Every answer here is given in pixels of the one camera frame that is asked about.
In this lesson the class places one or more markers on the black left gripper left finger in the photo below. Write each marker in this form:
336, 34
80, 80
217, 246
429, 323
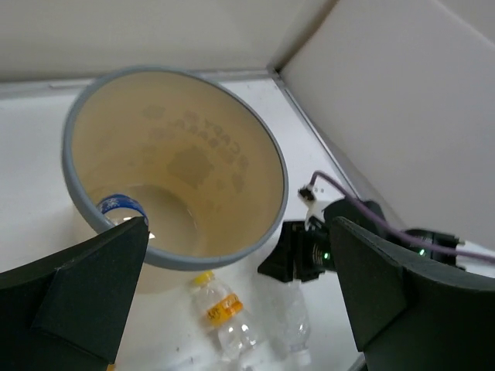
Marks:
68, 311

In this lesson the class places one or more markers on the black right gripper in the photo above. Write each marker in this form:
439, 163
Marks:
309, 253

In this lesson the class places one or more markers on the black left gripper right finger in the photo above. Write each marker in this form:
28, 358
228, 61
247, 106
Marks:
408, 312

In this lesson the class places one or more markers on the clear unlabelled plastic bottle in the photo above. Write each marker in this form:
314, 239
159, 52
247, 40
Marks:
286, 319

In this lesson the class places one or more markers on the clear bottle dark blue label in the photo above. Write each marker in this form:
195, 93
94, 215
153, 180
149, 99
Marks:
119, 208

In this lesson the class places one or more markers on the beige bin with grey rim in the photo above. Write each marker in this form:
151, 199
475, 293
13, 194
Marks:
202, 163

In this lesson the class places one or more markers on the yellow cap orange label bottle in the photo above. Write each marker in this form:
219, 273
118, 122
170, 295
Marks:
222, 313

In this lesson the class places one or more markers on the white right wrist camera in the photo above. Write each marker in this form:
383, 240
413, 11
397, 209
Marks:
313, 199

